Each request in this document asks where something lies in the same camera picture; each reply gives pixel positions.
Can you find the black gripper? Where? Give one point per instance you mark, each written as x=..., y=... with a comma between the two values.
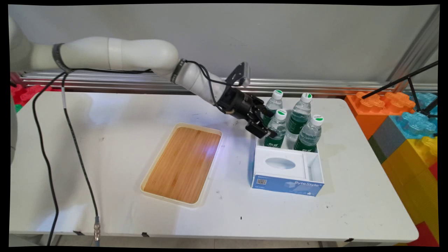
x=238, y=105

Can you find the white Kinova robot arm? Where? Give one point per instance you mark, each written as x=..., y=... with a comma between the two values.
x=122, y=54

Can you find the green label water bottle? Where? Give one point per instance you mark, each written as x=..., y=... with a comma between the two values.
x=300, y=115
x=278, y=134
x=274, y=103
x=309, y=135

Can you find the blue and white cardboard box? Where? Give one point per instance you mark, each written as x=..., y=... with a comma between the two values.
x=287, y=167

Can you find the bamboo tray with cream rim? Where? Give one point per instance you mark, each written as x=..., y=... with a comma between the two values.
x=182, y=164

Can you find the orange giant building block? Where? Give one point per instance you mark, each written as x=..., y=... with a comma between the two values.
x=371, y=110

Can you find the translucent blue building block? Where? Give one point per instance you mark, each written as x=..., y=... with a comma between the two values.
x=425, y=99
x=414, y=124

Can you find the black tripod stand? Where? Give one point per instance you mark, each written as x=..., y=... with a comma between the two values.
x=413, y=84

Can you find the yellow giant building block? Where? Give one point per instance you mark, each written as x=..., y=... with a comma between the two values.
x=409, y=178

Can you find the red giant building block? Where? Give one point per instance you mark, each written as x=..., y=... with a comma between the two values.
x=425, y=236

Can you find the red studded building block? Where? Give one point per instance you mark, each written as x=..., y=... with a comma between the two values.
x=26, y=92

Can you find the green building block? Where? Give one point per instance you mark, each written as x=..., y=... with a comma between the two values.
x=17, y=107

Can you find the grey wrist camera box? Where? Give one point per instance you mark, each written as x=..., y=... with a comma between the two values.
x=241, y=74

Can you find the aluminium frame rail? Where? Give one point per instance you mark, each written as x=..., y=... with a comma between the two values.
x=315, y=85

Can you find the aluminium frame post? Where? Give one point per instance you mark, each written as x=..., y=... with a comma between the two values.
x=416, y=49

